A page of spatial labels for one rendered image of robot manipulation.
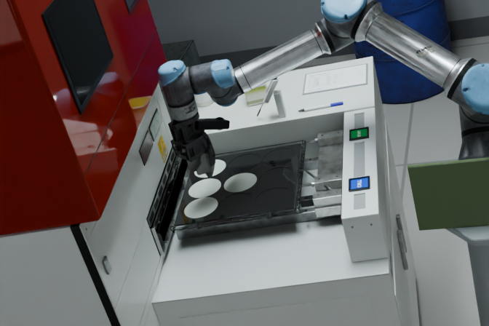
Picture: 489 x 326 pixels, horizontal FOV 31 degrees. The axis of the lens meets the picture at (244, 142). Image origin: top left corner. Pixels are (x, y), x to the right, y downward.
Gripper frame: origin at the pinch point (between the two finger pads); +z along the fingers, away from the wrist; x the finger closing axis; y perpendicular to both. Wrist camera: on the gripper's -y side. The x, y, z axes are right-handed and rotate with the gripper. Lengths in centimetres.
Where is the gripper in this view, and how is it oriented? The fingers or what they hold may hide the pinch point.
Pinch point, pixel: (210, 172)
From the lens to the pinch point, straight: 250.4
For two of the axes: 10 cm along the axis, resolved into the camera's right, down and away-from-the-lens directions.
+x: 6.5, 2.2, -7.3
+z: 2.4, 8.5, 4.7
